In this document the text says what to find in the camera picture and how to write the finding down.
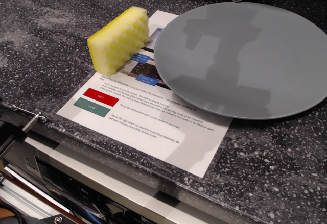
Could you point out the yellow sponge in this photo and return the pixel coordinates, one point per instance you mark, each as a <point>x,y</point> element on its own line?
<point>113,45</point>

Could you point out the grey round plate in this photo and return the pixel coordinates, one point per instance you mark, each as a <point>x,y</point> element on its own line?
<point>243,60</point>

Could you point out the laminated dishwasher instruction sheet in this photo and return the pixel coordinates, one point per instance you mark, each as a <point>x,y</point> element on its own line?
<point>136,111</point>

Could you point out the black metal clamp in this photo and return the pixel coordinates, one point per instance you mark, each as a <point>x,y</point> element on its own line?
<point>11,134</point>

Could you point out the stainless steel dishwasher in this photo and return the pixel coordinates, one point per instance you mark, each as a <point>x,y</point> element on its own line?
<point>101,193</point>

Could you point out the aluminium rail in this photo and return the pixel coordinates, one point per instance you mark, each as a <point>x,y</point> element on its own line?
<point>27,204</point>

